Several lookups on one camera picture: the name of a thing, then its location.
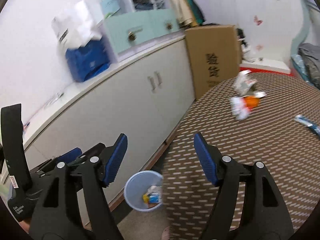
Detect blue white paper leaflets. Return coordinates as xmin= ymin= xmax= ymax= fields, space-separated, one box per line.
xmin=294 ymin=115 xmax=320 ymax=137

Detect light blue trash bin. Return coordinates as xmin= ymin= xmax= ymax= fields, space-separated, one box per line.
xmin=124 ymin=170 xmax=163 ymax=212

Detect pink slipper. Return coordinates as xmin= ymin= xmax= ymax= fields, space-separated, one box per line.
xmin=161 ymin=226 xmax=170 ymax=240

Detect red white snack wrapper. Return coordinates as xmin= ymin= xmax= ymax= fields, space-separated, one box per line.
xmin=229 ymin=96 xmax=250 ymax=120

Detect orange plastic lid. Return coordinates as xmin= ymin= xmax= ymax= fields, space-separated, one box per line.
xmin=243 ymin=96 xmax=260 ymax=109

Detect crumpled white green carton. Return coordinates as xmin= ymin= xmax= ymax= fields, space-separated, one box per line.
xmin=233 ymin=70 xmax=266 ymax=99

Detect white long cabinet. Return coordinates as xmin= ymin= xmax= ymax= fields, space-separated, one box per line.
xmin=24 ymin=36 xmax=195 ymax=209

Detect white bedside step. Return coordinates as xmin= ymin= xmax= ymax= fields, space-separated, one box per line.
xmin=240 ymin=58 xmax=292 ymax=76

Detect blue shopping bag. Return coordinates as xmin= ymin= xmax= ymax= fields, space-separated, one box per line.
xmin=65 ymin=40 xmax=111 ymax=82

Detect brown cardboard box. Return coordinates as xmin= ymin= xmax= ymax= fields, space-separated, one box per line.
xmin=185 ymin=25 xmax=240 ymax=100

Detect grey folded blanket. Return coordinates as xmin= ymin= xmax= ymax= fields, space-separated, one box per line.
xmin=298 ymin=43 xmax=320 ymax=89

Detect white plastic bag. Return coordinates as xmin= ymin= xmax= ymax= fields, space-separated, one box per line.
xmin=52 ymin=0 xmax=102 ymax=50

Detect mint green drawer unit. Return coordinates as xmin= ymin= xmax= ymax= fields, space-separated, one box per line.
xmin=103 ymin=9 xmax=179 ymax=54

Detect white wardrobe with butterflies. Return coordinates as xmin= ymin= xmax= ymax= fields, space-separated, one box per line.
xmin=194 ymin=0 xmax=303 ymax=64

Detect hanging beige green clothes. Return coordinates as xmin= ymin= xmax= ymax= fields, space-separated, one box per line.
xmin=170 ymin=0 xmax=206 ymax=28

